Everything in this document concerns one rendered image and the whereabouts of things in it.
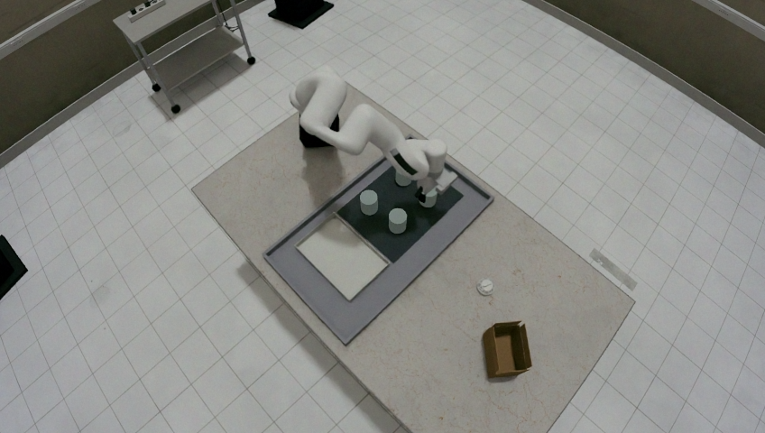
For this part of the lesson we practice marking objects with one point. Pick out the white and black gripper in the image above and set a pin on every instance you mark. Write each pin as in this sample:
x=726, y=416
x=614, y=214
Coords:
x=425, y=185

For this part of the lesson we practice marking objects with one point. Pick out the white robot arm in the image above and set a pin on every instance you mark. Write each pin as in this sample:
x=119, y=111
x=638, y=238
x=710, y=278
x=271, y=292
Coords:
x=363, y=125

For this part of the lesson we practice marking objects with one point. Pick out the brown cardboard box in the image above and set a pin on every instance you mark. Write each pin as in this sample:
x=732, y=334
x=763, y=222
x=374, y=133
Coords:
x=511, y=339

